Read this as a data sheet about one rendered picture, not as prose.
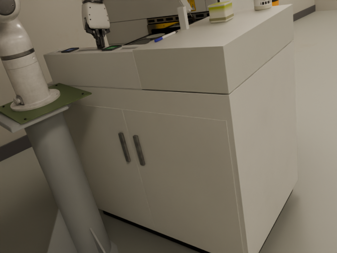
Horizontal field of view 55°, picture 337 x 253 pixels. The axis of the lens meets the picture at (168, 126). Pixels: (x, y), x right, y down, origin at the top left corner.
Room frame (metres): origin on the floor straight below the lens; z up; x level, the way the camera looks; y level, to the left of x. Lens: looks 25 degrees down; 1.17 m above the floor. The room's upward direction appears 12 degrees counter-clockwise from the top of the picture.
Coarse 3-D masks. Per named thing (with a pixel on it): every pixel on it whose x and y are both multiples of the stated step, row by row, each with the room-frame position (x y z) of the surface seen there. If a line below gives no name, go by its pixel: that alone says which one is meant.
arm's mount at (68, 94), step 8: (56, 88) 1.35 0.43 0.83; (64, 88) 1.33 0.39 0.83; (72, 88) 1.30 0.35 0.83; (64, 96) 1.22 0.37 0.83; (72, 96) 1.20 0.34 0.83; (80, 96) 1.18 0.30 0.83; (8, 104) 1.26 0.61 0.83; (48, 104) 1.17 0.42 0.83; (56, 104) 1.15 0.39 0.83; (64, 104) 1.13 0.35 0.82; (0, 112) 1.21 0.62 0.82; (8, 112) 1.17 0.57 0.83; (16, 112) 1.15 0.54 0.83; (24, 112) 1.13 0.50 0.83; (32, 112) 1.12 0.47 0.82; (40, 112) 1.10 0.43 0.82; (16, 120) 1.07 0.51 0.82; (24, 120) 1.05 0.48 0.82
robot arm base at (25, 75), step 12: (12, 60) 1.18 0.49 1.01; (24, 60) 1.19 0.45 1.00; (36, 60) 1.23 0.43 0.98; (12, 72) 1.18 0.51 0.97; (24, 72) 1.18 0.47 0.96; (36, 72) 1.21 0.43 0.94; (12, 84) 1.20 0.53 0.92; (24, 84) 1.18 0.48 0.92; (36, 84) 1.19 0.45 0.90; (24, 96) 1.18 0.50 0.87; (36, 96) 1.19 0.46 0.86; (48, 96) 1.22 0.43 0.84; (12, 108) 1.18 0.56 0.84; (24, 108) 1.15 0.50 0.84
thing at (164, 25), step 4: (188, 20) 1.72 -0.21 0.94; (192, 20) 1.69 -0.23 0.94; (196, 20) 1.67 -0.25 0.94; (152, 24) 1.86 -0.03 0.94; (156, 24) 1.84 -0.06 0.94; (160, 24) 1.82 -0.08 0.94; (164, 24) 1.80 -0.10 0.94; (168, 24) 1.78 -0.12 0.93; (172, 24) 1.77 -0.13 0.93; (176, 24) 1.75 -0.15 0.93; (148, 28) 1.88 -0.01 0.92; (152, 28) 1.86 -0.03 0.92; (156, 28) 1.84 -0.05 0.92; (160, 28) 1.82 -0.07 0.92; (148, 32) 1.88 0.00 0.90; (152, 32) 1.87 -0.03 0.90
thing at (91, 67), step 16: (80, 48) 1.44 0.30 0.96; (96, 48) 1.35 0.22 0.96; (128, 48) 1.22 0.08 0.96; (48, 64) 1.48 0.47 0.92; (64, 64) 1.40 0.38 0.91; (80, 64) 1.33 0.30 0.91; (96, 64) 1.27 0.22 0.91; (112, 64) 1.21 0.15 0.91; (128, 64) 1.15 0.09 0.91; (64, 80) 1.43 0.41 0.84; (80, 80) 1.35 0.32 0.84; (96, 80) 1.28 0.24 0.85; (112, 80) 1.22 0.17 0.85; (128, 80) 1.17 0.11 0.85
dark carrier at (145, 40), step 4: (168, 32) 1.74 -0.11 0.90; (160, 36) 1.67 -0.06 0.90; (136, 40) 1.71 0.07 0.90; (140, 40) 1.69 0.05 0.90; (144, 40) 1.66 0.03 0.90; (148, 40) 1.64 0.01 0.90; (128, 44) 1.64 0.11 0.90; (132, 44) 1.62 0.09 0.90; (136, 44) 1.60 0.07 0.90; (140, 44) 1.57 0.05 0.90
